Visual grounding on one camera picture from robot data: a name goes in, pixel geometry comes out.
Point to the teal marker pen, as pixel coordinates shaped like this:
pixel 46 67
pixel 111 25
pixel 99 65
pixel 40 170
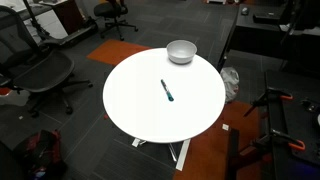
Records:
pixel 168 93

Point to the round white table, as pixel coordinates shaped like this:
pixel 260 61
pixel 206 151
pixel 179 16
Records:
pixel 136 102

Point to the white bowl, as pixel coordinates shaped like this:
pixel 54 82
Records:
pixel 181 51

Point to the white plastic bag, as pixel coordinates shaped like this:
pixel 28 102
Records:
pixel 231 81

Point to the black office chair far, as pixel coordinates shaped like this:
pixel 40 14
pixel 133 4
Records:
pixel 111 10

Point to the black orange clamp upper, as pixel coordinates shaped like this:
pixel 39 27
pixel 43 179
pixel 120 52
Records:
pixel 263 99

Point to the black orange clamp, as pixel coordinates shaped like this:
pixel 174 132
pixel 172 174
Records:
pixel 264 142
pixel 263 99

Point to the computer mouse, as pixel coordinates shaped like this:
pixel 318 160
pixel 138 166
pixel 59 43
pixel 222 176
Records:
pixel 245 11

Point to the black desk top right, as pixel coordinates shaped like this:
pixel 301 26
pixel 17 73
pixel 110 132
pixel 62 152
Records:
pixel 265 39

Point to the black box on desk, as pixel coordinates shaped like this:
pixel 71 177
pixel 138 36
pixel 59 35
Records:
pixel 266 18

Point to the black workbench right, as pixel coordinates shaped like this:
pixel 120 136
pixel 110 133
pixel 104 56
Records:
pixel 299 119

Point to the red and black backpack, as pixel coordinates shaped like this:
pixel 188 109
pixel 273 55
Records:
pixel 40 155

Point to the black mesh office chair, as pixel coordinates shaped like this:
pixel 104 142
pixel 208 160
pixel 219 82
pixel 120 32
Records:
pixel 26 66

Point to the black orange clamp lower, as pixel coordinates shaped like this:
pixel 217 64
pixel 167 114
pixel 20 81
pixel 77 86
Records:
pixel 264 142

